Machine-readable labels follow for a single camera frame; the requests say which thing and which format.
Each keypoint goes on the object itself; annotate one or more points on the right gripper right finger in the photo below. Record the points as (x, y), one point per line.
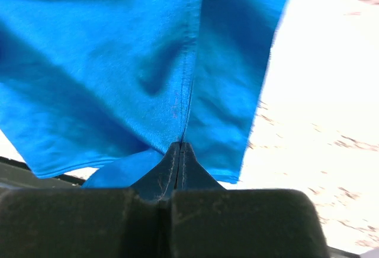
(191, 175)

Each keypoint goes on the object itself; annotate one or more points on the blue cloth napkin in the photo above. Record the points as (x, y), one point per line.
(110, 84)

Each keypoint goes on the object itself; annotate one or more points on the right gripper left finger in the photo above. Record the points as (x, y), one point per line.
(159, 183)

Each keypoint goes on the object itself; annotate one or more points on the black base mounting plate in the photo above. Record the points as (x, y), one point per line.
(17, 175)

